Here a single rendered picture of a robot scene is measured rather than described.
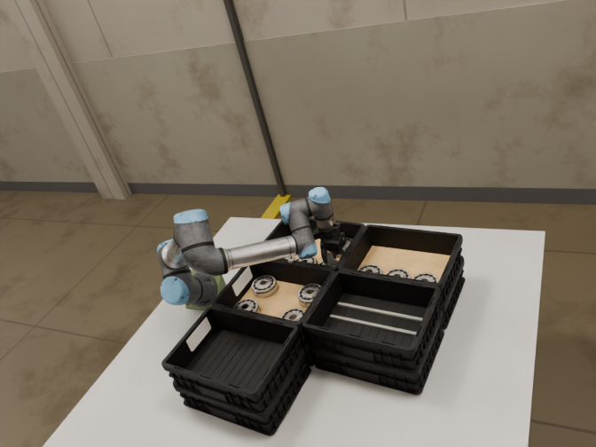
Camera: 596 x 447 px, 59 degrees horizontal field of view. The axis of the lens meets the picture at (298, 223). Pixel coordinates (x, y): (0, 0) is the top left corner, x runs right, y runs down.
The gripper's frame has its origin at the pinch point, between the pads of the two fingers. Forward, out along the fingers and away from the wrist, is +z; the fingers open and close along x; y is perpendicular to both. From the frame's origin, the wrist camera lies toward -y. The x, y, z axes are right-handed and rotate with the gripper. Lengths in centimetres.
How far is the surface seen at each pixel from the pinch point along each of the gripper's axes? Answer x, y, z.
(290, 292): -17.2, -11.5, 2.0
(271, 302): -24.2, -16.7, 2.0
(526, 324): -6, 74, 15
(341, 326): -31.0, 15.5, 2.1
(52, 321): 8, -234, 85
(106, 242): 96, -260, 86
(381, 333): -31.5, 30.5, 2.0
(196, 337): -52, -33, -4
